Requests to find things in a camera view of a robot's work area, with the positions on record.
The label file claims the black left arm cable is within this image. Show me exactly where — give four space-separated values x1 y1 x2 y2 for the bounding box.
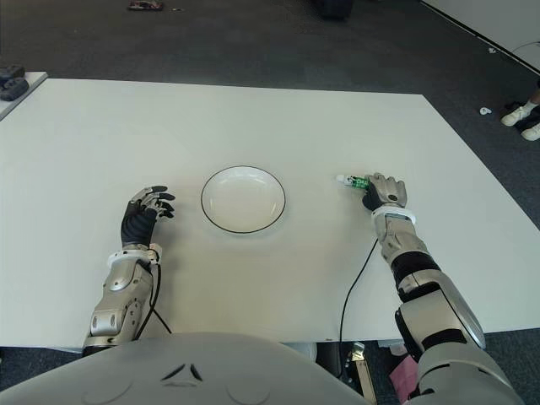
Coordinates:
149 259 173 337

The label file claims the black chair base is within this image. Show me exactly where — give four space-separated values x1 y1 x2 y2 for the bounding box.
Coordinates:
316 0 352 21

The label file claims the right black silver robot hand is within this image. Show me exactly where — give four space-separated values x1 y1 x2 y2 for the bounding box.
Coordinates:
361 171 408 211

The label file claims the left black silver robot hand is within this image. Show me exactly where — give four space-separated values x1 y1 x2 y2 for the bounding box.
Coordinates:
120 184 176 250

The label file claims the grey robot torso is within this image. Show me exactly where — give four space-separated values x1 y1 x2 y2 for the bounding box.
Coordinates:
0 332 372 405

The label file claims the white plate with black rim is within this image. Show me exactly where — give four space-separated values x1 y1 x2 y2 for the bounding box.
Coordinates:
200 165 290 235

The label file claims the green white toothpaste tube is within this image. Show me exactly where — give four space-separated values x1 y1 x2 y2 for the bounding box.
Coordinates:
336 172 371 191

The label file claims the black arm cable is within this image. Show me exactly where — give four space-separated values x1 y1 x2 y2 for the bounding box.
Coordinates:
149 259 173 337
339 238 380 343

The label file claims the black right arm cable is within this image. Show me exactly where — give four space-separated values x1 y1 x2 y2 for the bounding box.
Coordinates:
339 238 380 343

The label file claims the colourful flat floor item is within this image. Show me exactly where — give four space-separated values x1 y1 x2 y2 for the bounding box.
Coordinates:
128 1 166 13

